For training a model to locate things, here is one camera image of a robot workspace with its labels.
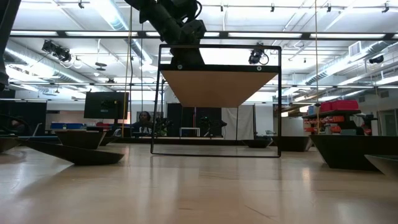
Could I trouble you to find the black leaf-shaped dish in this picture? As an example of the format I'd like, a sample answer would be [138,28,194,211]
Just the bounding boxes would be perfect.
[55,129,107,151]

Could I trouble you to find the black teardrop mini plate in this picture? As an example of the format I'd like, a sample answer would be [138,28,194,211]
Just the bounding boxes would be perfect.
[17,139,125,166]

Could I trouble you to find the black wavy square mini plate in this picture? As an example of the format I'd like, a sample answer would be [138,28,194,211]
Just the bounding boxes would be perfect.
[271,135,313,152]
[310,134,398,172]

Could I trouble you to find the person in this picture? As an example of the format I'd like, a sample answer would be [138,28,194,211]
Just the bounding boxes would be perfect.
[132,111,154,137]

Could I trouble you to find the white curtain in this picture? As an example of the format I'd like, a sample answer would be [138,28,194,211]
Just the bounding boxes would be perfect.
[221,105,256,141]

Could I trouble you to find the black TV monitor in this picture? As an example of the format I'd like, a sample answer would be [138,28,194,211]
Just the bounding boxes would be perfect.
[83,91,130,120]

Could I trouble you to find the black ceiling spotlight cluster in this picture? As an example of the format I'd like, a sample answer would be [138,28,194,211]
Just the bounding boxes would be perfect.
[41,39,73,63]

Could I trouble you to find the blue storage bins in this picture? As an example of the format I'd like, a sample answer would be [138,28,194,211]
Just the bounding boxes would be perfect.
[49,121,85,131]

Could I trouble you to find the large red storage bin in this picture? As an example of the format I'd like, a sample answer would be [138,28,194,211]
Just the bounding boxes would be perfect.
[330,99,360,111]

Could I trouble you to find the white air vent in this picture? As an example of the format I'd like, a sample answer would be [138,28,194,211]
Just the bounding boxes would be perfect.
[348,40,362,57]

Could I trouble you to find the black storage rack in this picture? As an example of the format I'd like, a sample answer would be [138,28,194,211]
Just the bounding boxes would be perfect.
[302,108,379,136]

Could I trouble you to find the black ceiling speaker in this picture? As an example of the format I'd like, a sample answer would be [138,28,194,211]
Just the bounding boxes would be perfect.
[368,54,385,65]

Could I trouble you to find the wooden riser shelf black frame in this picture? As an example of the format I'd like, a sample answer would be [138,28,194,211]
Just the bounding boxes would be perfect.
[150,43,282,159]

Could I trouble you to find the black ceiling camera with cable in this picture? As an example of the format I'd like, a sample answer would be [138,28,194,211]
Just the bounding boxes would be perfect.
[248,46,270,66]

